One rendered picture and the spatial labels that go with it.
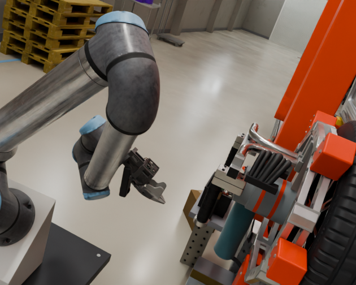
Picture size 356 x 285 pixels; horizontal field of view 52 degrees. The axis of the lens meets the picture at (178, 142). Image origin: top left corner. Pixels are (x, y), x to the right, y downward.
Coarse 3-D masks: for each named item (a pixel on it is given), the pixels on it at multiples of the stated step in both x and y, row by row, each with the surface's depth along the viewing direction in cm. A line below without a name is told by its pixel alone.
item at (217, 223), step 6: (198, 198) 183; (192, 210) 172; (198, 210) 174; (228, 210) 182; (192, 216) 171; (216, 216) 174; (210, 222) 169; (216, 222) 170; (222, 222) 171; (216, 228) 169; (222, 228) 168
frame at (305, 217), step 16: (320, 128) 110; (304, 144) 128; (288, 176) 140; (304, 176) 97; (320, 176) 99; (304, 192) 93; (320, 192) 93; (304, 208) 91; (320, 208) 91; (272, 224) 143; (288, 224) 92; (304, 224) 91; (256, 240) 136; (272, 240) 137; (304, 240) 92; (256, 256) 128; (256, 272) 103
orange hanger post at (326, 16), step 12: (336, 0) 300; (324, 12) 305; (324, 24) 308; (312, 36) 313; (312, 48) 316; (300, 60) 325; (312, 60) 319; (300, 72) 325; (300, 84) 328; (288, 96) 334; (288, 108) 337
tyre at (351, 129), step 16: (352, 128) 106; (352, 176) 89; (336, 192) 93; (352, 192) 87; (336, 208) 88; (352, 208) 86; (336, 224) 86; (352, 224) 85; (320, 240) 88; (336, 240) 85; (352, 240) 85; (320, 256) 87; (336, 256) 85; (352, 256) 85; (320, 272) 87; (336, 272) 87; (352, 272) 85
